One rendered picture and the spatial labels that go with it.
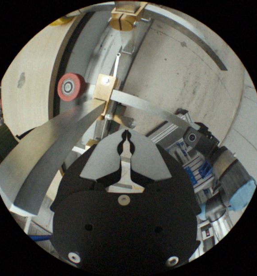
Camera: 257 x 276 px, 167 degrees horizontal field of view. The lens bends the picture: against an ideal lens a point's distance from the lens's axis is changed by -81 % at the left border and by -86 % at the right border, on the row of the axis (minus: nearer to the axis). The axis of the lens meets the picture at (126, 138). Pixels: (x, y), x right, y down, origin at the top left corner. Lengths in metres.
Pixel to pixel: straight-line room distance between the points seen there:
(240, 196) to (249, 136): 2.48
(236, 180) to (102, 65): 0.65
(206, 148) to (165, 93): 1.02
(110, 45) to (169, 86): 0.89
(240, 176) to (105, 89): 0.38
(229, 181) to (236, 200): 0.05
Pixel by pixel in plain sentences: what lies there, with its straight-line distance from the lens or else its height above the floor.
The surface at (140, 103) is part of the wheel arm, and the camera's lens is 0.26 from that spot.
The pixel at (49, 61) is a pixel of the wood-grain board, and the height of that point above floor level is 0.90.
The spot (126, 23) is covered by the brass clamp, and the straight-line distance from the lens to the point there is 0.22.
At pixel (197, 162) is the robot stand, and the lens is 0.84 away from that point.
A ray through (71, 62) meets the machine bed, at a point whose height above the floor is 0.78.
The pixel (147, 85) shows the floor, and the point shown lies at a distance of 1.14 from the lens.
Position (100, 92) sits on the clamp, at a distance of 0.26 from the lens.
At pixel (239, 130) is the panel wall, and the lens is 2.76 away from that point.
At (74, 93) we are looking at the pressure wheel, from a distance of 0.25.
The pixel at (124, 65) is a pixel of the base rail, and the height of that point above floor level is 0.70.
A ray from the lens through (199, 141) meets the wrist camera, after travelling 0.26.
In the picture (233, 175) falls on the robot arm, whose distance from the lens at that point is 0.24.
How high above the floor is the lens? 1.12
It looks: 58 degrees down
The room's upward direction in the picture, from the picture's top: 179 degrees counter-clockwise
